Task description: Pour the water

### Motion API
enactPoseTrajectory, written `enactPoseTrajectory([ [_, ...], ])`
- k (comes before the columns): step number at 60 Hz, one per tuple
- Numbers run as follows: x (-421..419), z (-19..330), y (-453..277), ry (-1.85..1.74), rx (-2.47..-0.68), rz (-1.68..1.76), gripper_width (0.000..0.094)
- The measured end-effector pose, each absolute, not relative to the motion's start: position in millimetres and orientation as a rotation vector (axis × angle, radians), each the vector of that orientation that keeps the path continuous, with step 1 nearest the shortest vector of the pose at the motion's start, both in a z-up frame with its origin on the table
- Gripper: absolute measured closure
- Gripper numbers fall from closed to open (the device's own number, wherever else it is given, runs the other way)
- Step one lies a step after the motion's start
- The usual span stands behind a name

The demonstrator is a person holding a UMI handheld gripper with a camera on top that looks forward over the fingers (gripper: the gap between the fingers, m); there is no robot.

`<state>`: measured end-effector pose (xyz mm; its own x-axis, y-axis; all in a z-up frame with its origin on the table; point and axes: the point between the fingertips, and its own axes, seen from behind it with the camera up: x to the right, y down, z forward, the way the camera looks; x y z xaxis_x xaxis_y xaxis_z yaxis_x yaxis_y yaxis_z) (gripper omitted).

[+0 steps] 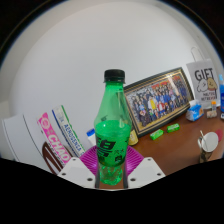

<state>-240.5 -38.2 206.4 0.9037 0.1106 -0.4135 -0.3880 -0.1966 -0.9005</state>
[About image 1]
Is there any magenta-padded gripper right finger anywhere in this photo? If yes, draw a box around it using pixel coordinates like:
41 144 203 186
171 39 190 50
123 145 167 190

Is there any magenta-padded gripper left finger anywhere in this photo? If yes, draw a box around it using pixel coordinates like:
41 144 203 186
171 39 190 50
57 145 101 190

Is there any green plastic drink bottle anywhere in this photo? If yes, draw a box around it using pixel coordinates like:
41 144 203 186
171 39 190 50
94 69 133 186

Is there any brown wooden chair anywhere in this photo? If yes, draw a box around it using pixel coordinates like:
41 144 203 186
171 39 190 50
42 141 69 175

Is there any dark bottle with yellow label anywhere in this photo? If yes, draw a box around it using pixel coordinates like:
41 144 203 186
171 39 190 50
128 129 139 146

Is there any pink and white box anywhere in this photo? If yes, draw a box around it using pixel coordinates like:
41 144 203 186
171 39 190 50
37 112 73 168

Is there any white lotion bottle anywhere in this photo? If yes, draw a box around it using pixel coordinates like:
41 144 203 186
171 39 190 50
85 128 98 148

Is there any green and white box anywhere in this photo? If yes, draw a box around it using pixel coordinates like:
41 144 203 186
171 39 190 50
51 105 86 158

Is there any white spoon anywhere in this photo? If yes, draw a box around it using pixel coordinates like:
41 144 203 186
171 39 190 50
199 130 209 151

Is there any white paper cup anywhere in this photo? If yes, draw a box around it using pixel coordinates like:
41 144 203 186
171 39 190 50
197 131 220 164

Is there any framed group picture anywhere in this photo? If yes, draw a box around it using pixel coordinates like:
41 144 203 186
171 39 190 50
123 67 195 138

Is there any blue tissue pack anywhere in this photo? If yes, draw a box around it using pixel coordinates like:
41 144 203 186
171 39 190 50
185 99 204 122

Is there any flat round red coaster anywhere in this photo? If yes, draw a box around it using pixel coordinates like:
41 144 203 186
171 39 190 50
214 129 224 143

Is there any small patterned snack bag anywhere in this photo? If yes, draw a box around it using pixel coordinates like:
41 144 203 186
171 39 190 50
206 109 218 119

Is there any white paper gift bag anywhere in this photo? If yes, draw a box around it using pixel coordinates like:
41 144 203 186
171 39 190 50
185 46 222 109

